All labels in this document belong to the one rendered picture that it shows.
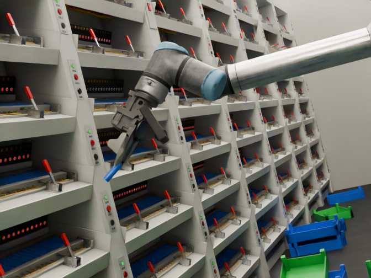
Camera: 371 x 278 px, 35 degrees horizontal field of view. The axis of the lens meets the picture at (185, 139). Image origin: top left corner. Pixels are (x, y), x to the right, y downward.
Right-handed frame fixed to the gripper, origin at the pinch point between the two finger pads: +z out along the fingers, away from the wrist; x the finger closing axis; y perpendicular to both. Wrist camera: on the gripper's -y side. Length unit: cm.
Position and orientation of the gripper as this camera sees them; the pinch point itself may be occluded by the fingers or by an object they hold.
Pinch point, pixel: (120, 162)
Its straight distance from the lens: 162.7
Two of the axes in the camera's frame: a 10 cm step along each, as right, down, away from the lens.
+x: -1.6, -2.7, -9.5
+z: -4.5, 8.8, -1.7
